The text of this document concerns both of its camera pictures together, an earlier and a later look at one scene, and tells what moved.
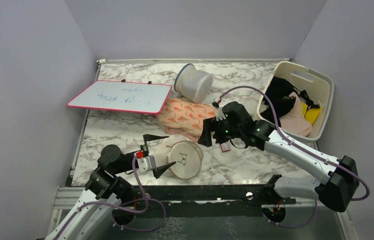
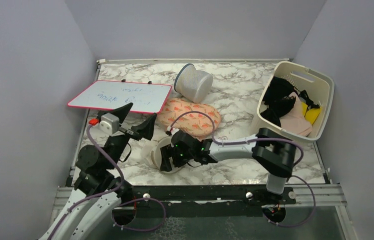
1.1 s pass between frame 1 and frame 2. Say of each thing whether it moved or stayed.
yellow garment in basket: stayed
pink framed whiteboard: stayed
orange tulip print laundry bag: stayed
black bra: stayed
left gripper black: moved
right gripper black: moved
